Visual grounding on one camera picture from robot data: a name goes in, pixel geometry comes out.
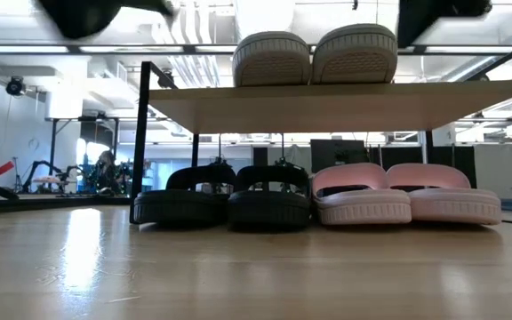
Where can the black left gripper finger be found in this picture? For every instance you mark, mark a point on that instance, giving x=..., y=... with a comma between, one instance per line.
x=149, y=3

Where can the white slide sandal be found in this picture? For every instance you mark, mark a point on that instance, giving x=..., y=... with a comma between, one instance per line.
x=271, y=60
x=354, y=55

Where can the pink slide sandal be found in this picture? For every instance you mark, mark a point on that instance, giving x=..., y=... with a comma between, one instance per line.
x=358, y=204
x=451, y=202

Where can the black slide sandal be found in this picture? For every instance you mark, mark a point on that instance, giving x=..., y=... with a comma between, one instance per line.
x=269, y=209
x=180, y=206

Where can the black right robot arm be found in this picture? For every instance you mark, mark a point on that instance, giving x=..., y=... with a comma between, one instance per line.
x=465, y=6

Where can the black monitor screen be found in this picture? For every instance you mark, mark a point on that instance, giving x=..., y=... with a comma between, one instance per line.
x=338, y=153

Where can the black background robot arms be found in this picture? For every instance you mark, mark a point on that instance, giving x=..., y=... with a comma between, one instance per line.
x=42, y=171

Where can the person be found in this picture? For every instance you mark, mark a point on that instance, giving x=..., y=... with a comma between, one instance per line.
x=107, y=173

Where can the thin tripod stand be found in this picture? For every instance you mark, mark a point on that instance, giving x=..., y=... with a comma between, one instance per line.
x=17, y=175

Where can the white partition panel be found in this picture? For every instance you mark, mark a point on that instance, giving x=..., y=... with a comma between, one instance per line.
x=496, y=169

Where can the black overhead frame bar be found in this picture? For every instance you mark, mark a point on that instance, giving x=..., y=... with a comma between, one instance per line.
x=149, y=49

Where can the black ceiling-mounted camera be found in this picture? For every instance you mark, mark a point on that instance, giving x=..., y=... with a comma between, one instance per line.
x=15, y=85

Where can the wooden shelf with black frame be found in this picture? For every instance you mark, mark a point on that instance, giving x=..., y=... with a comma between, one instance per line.
x=327, y=106

